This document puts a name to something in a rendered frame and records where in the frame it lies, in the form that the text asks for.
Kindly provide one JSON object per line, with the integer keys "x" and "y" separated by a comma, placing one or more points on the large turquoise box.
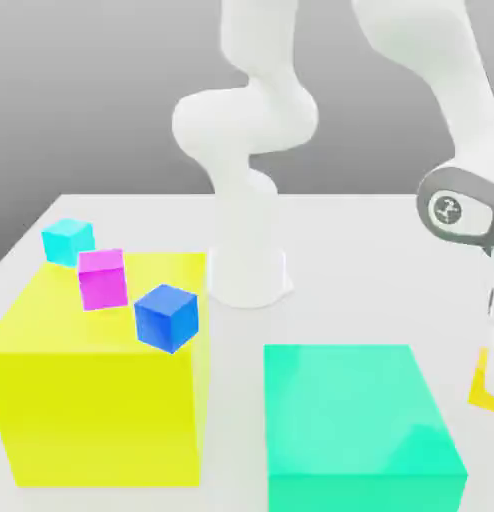
{"x": 351, "y": 420}

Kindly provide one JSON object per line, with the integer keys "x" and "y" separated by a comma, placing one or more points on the large yellow box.
{"x": 91, "y": 408}

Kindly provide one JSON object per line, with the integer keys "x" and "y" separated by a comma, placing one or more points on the small cyan cube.
{"x": 65, "y": 242}

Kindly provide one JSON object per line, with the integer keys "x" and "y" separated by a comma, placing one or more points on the small orange-yellow cube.
{"x": 477, "y": 390}

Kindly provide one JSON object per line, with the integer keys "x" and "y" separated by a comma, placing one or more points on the small blue cube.
{"x": 161, "y": 322}

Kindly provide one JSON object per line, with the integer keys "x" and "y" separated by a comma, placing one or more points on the small magenta cube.
{"x": 103, "y": 286}

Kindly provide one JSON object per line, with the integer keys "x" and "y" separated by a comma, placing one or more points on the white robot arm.
{"x": 247, "y": 120}

